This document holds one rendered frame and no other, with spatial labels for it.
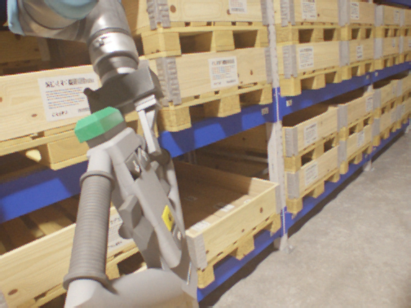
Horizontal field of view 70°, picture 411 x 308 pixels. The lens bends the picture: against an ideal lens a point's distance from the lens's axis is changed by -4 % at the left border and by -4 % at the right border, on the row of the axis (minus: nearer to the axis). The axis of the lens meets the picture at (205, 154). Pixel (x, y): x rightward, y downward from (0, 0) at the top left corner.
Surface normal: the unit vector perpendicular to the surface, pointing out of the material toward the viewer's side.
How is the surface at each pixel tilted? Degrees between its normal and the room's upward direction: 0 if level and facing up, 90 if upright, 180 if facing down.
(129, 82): 62
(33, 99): 90
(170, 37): 90
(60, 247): 90
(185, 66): 90
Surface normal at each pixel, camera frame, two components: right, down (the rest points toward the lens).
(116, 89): -0.24, -0.18
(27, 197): 0.69, 0.12
